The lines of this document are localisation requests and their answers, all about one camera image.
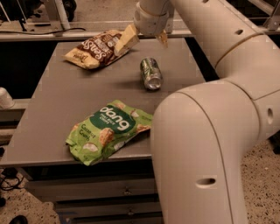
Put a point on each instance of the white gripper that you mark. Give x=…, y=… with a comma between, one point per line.
x=149, y=24

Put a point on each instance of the green soda can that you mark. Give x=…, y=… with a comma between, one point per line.
x=151, y=74

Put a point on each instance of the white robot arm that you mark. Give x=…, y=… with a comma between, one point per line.
x=200, y=133

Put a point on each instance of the brown yellow chips bag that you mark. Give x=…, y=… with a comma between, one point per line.
x=98, y=51

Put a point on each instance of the green dang chips bag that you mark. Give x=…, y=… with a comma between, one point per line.
x=106, y=131

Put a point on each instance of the grey drawer cabinet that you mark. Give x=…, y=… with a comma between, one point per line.
x=67, y=95

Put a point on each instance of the white paper cup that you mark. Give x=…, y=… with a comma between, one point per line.
x=6, y=100

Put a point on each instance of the top drawer knob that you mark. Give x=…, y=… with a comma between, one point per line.
x=127, y=192

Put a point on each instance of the drawer knob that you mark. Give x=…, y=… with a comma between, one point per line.
x=127, y=192
x=130, y=213

